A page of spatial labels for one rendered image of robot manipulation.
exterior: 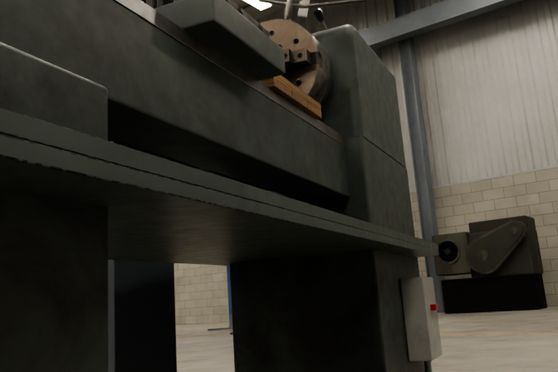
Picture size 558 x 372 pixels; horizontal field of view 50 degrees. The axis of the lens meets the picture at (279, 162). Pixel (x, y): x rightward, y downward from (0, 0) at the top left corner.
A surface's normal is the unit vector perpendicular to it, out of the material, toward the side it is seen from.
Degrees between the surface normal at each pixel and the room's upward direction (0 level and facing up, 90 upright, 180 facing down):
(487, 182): 90
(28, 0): 90
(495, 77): 90
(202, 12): 90
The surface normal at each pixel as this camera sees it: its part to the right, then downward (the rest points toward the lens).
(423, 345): -0.42, -0.18
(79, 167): 0.91, -0.15
